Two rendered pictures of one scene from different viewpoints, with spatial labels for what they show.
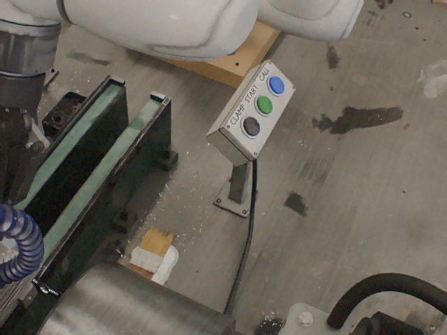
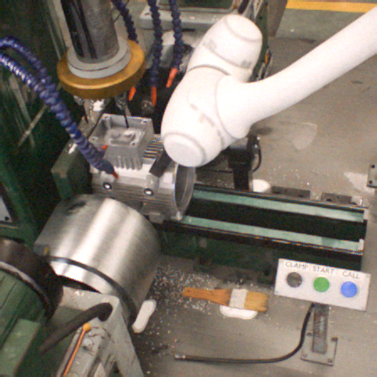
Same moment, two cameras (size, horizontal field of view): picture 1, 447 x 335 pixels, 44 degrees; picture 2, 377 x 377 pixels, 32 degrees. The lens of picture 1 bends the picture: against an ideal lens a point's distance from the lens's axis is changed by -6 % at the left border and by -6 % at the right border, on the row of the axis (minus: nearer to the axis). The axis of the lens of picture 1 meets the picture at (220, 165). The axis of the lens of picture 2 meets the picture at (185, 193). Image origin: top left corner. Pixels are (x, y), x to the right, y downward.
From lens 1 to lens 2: 0.95 m
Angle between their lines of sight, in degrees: 57
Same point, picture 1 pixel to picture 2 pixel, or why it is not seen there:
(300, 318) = (104, 298)
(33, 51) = not seen: hidden behind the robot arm
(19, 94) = not seen: hidden behind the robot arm
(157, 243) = (254, 301)
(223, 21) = (166, 139)
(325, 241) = not seen: outside the picture
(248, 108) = (308, 272)
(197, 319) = (108, 259)
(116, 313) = (100, 220)
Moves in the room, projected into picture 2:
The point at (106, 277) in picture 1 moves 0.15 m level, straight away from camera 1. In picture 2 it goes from (126, 215) to (193, 185)
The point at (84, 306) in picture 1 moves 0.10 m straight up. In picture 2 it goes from (101, 206) to (89, 170)
